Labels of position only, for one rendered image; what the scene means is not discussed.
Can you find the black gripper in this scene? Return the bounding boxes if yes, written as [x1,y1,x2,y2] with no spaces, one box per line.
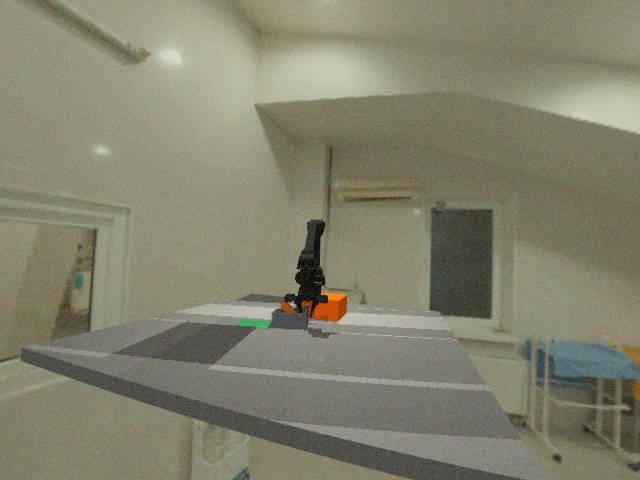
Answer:
[284,283,328,319]

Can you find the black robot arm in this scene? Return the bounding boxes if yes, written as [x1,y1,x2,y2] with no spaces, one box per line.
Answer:
[295,219,325,302]

